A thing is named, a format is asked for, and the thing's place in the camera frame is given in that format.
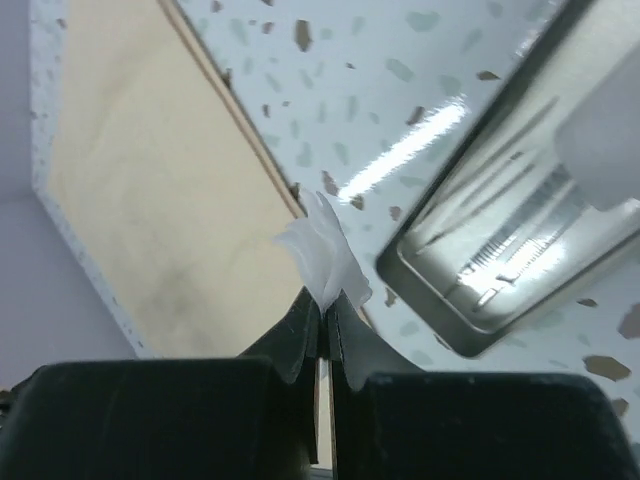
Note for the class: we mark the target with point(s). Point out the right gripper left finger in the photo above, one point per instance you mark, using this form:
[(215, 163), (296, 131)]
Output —
[(252, 416)]

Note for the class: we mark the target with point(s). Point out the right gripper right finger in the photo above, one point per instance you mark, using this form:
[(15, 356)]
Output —
[(392, 420)]

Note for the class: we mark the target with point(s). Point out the metal instrument tray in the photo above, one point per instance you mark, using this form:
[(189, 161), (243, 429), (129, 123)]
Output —
[(588, 56)]

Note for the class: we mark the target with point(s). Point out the beige cloth mat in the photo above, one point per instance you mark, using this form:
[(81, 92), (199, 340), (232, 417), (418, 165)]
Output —
[(167, 185)]

